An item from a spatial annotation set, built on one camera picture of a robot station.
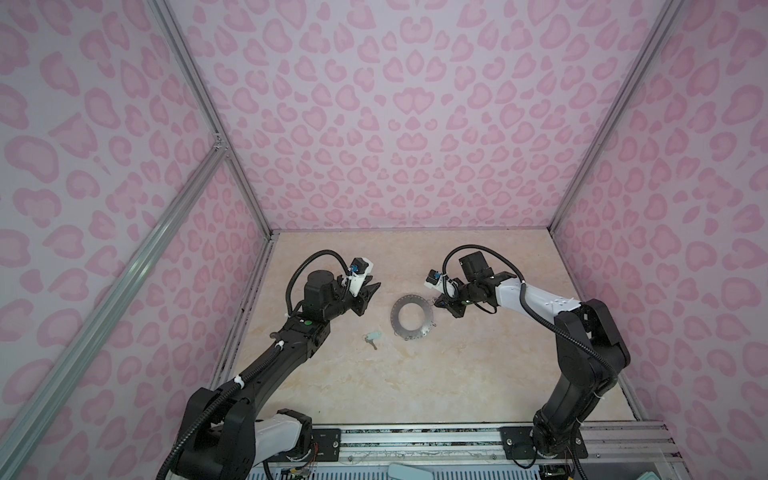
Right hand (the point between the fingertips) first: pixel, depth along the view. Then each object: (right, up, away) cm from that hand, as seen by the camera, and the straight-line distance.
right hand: (441, 299), depth 92 cm
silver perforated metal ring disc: (-4, -8, -1) cm, 9 cm away
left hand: (-19, +7, -11) cm, 23 cm away
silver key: (-23, -12, -1) cm, 26 cm away
